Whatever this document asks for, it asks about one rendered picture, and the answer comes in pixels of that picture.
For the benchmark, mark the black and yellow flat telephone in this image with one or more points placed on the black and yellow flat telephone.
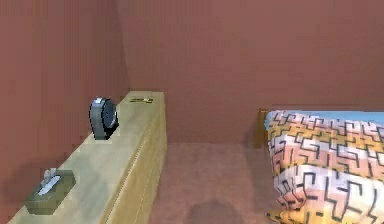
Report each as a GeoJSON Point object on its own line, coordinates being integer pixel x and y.
{"type": "Point", "coordinates": [141, 99]}

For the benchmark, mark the bed with patterned orange quilt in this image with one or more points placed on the bed with patterned orange quilt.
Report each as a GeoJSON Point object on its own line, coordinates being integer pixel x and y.
{"type": "Point", "coordinates": [326, 160]}

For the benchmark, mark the pale wooden dresser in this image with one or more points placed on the pale wooden dresser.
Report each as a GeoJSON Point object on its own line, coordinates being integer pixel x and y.
{"type": "Point", "coordinates": [133, 156]}

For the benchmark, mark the grey round alarm clock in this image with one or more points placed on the grey round alarm clock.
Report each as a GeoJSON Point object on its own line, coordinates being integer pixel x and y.
{"type": "Point", "coordinates": [104, 117]}

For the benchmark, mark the olive green tissue box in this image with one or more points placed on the olive green tissue box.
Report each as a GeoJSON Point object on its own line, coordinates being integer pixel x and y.
{"type": "Point", "coordinates": [50, 193]}

